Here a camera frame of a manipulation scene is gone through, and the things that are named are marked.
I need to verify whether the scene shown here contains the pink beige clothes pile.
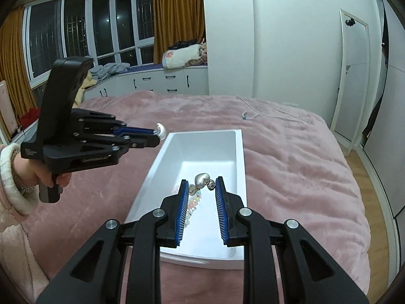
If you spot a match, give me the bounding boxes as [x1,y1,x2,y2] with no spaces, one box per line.
[200,39,207,64]

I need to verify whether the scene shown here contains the person's left hand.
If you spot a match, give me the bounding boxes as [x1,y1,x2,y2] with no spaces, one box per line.
[11,153,72,189]

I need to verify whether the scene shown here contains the large window frame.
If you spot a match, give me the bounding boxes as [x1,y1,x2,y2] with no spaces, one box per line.
[17,0,154,88]

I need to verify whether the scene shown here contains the grey clothes pile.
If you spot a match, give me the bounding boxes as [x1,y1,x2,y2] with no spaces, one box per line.
[89,63,130,81]

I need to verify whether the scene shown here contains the pink plush bed blanket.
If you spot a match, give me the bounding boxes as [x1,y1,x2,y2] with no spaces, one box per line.
[22,91,371,292]

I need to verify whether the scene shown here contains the mustard yellow curtain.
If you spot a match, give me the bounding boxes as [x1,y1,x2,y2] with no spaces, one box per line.
[152,0,205,65]

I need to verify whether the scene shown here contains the white window bench cabinets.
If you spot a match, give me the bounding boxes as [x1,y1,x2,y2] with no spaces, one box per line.
[83,65,209,101]

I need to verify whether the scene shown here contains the left mustard curtain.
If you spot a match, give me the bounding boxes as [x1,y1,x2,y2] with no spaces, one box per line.
[1,6,37,125]

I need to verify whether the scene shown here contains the silver heart pendant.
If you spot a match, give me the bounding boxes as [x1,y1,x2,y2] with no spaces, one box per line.
[189,173,211,196]

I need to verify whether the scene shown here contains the colourful bead bracelet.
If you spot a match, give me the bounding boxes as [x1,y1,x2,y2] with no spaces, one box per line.
[183,191,203,229]

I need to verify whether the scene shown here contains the pink chair back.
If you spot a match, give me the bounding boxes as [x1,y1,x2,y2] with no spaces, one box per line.
[0,80,18,135]

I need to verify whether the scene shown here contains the white charging cable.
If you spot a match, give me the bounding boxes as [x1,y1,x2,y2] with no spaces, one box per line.
[235,94,312,126]

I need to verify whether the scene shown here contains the white wardrobe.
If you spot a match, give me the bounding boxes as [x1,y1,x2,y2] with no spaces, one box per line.
[204,0,382,122]

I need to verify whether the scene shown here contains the white floral rolled blanket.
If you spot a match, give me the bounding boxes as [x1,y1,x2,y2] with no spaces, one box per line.
[162,44,203,69]

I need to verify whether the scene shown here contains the yellow blanket on bench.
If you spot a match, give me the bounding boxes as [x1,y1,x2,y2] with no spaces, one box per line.
[73,71,97,108]

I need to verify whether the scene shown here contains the red cloth on bench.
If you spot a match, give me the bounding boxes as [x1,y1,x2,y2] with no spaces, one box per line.
[18,108,41,129]

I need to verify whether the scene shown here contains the pink fleece sleeve forearm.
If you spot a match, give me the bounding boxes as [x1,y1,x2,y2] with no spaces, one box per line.
[1,143,49,303]

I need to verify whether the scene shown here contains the white rectangular storage box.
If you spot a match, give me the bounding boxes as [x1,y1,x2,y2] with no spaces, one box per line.
[125,129,247,270]

